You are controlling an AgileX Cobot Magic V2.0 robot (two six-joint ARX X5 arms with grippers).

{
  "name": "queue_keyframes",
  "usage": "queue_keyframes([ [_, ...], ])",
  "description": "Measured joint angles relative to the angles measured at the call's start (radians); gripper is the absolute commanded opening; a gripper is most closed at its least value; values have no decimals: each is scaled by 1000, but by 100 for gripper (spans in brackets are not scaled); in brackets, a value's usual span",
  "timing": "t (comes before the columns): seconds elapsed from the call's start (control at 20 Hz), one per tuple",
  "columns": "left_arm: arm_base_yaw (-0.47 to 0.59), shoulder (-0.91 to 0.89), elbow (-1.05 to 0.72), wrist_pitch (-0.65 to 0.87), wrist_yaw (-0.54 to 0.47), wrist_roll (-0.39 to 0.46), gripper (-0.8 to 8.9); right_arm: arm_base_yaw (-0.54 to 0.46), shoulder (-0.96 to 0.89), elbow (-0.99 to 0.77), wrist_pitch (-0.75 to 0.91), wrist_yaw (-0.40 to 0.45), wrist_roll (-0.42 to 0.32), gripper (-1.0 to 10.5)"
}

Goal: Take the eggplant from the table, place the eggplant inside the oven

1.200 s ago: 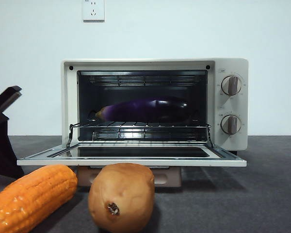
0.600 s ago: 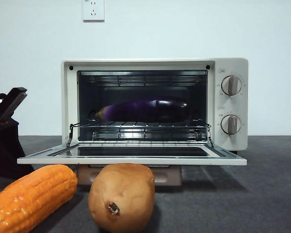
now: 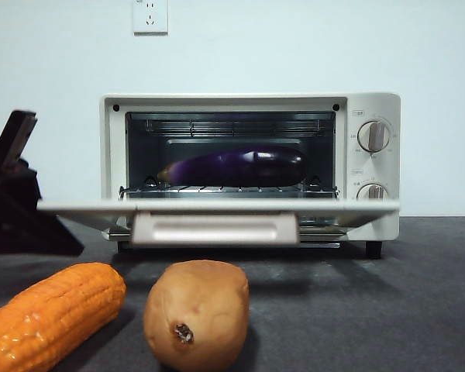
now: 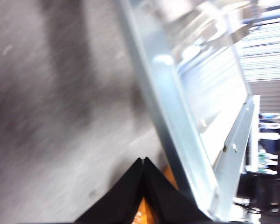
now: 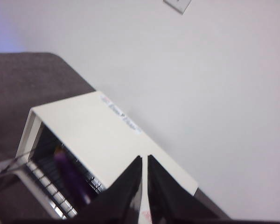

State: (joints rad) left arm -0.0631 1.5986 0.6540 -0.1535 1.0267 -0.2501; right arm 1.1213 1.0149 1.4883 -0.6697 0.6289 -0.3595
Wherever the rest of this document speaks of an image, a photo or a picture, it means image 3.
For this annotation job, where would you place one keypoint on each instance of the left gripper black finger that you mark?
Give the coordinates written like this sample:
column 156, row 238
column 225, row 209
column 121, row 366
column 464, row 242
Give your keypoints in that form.
column 17, row 135
column 19, row 224

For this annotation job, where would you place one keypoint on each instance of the purple eggplant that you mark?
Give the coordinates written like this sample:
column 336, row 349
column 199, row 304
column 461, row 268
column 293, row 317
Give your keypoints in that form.
column 248, row 166

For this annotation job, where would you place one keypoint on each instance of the cream Toshiba toaster oven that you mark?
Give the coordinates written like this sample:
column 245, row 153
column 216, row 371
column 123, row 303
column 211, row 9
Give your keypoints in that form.
column 372, row 226

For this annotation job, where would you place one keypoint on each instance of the cream oven knob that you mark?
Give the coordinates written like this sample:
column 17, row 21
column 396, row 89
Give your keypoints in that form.
column 372, row 193
column 374, row 136

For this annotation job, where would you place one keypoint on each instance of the orange corn cob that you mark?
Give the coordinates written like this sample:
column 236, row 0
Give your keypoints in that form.
column 50, row 314

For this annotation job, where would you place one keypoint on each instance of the brown potato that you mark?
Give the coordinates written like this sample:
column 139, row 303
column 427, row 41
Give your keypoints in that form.
column 197, row 306

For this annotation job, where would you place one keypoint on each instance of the white wall socket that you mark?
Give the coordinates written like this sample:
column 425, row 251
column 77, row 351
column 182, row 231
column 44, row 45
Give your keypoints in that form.
column 150, row 19

